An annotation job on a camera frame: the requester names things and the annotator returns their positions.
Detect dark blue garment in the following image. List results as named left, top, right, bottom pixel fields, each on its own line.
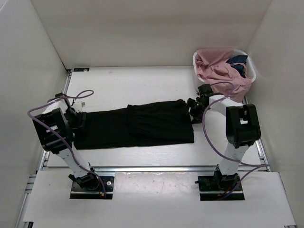
left=226, top=55, right=248, bottom=78

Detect purple cable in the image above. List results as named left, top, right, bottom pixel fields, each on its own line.
left=202, top=81, right=271, bottom=198
left=28, top=89, right=106, bottom=194

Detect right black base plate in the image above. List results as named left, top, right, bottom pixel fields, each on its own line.
left=195, top=176, right=245, bottom=201

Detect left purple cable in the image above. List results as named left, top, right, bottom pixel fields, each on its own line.
left=28, top=89, right=106, bottom=194

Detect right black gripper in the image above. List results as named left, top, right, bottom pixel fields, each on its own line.
left=180, top=98, right=209, bottom=125

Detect white plastic basket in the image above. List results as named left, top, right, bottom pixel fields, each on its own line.
left=192, top=48, right=257, bottom=93

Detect black trousers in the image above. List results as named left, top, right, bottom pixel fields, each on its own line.
left=74, top=100, right=194, bottom=150

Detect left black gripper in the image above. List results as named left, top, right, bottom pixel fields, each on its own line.
left=64, top=109, right=88, bottom=134

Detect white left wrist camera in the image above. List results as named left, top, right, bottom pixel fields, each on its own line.
left=72, top=102, right=86, bottom=113

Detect aluminium frame rail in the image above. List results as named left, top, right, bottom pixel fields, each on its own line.
left=35, top=166, right=269, bottom=173

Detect pink garment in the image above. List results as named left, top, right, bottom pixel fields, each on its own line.
left=196, top=48, right=252, bottom=102

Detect blue white label sticker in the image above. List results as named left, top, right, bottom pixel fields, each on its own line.
left=73, top=67, right=90, bottom=72

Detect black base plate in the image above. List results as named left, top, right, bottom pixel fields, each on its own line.
left=70, top=176, right=114, bottom=200
left=195, top=176, right=245, bottom=201

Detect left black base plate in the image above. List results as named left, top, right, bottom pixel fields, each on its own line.
left=70, top=176, right=114, bottom=200

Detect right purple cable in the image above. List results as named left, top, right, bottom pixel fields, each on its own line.
left=202, top=81, right=271, bottom=198

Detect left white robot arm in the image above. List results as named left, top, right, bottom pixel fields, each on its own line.
left=27, top=89, right=105, bottom=195

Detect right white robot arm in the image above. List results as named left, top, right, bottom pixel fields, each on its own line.
left=186, top=84, right=261, bottom=191

